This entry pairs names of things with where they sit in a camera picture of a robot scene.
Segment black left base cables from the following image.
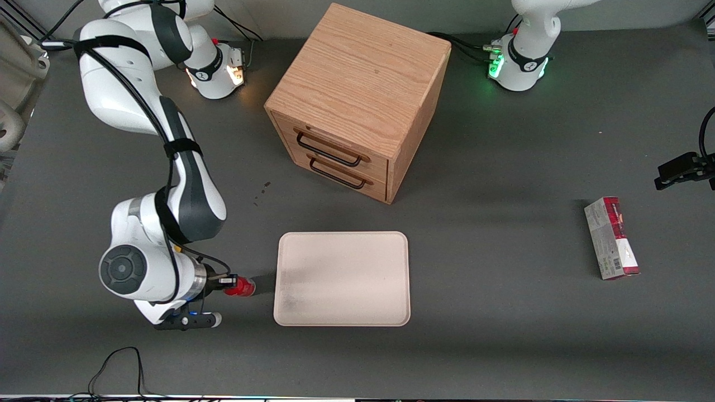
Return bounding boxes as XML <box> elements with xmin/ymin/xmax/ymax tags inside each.
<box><xmin>427</xmin><ymin>16</ymin><xmax>523</xmax><ymax>65</ymax></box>

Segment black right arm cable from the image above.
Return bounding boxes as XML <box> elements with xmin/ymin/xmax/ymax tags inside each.
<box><xmin>40</xmin><ymin>0</ymin><xmax>232</xmax><ymax>305</ymax></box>

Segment black right base cables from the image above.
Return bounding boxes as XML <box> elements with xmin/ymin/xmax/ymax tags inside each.
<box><xmin>212</xmin><ymin>7</ymin><xmax>264</xmax><ymax>68</ymax></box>

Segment black base cables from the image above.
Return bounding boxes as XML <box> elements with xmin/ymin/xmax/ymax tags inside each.
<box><xmin>427</xmin><ymin>16</ymin><xmax>523</xmax><ymax>65</ymax></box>
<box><xmin>212</xmin><ymin>7</ymin><xmax>264</xmax><ymax>68</ymax></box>

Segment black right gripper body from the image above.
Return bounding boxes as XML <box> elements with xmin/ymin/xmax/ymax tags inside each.
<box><xmin>202</xmin><ymin>265</ymin><xmax>225</xmax><ymax>295</ymax></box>

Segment red and grey carton box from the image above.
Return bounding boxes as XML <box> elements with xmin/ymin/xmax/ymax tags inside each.
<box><xmin>584</xmin><ymin>196</ymin><xmax>641</xmax><ymax>281</ymax></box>

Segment red coke bottle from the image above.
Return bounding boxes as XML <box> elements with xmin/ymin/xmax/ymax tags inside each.
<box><xmin>224</xmin><ymin>276</ymin><xmax>257</xmax><ymax>297</ymax></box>

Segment wooden drawer cabinet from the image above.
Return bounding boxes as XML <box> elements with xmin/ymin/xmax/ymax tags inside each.
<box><xmin>264</xmin><ymin>2</ymin><xmax>452</xmax><ymax>205</ymax></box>

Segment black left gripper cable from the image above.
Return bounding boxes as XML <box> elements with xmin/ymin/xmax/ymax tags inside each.
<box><xmin>699</xmin><ymin>106</ymin><xmax>715</xmax><ymax>164</ymax></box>

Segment thin black looped cable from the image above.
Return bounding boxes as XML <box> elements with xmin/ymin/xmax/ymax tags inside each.
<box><xmin>67</xmin><ymin>346</ymin><xmax>168</xmax><ymax>400</ymax></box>

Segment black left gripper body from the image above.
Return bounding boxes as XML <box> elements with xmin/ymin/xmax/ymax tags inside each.
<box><xmin>693</xmin><ymin>152</ymin><xmax>715</xmax><ymax>192</ymax></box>

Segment beige rectangular tray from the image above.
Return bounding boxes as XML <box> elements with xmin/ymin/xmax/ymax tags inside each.
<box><xmin>273</xmin><ymin>231</ymin><xmax>412</xmax><ymax>328</ymax></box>

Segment black metal drawer handle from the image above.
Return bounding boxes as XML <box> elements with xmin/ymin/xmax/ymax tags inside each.
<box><xmin>307</xmin><ymin>154</ymin><xmax>374</xmax><ymax>190</ymax></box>
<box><xmin>294</xmin><ymin>128</ymin><xmax>371</xmax><ymax>168</ymax></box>

